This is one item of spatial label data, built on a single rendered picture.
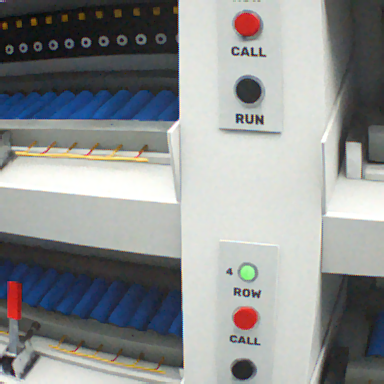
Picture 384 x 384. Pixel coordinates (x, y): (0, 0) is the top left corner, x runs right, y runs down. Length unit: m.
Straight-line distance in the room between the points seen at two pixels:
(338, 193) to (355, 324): 0.20
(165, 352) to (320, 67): 0.29
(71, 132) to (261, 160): 0.17
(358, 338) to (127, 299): 0.23
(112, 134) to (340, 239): 0.19
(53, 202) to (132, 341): 0.16
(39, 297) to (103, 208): 0.23
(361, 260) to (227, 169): 0.11
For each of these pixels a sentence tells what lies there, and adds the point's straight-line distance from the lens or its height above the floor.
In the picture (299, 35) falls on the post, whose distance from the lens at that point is 0.40.
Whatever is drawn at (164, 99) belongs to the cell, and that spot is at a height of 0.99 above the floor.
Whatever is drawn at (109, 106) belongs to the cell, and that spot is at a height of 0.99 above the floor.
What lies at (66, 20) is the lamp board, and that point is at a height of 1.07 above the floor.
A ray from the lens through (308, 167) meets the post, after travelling 0.41.
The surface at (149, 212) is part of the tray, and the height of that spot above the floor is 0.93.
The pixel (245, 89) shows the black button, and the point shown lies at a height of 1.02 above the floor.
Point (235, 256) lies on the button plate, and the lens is 0.43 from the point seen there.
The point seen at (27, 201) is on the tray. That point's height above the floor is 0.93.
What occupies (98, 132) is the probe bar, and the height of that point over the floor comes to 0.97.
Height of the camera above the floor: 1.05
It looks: 14 degrees down
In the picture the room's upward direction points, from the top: 1 degrees counter-clockwise
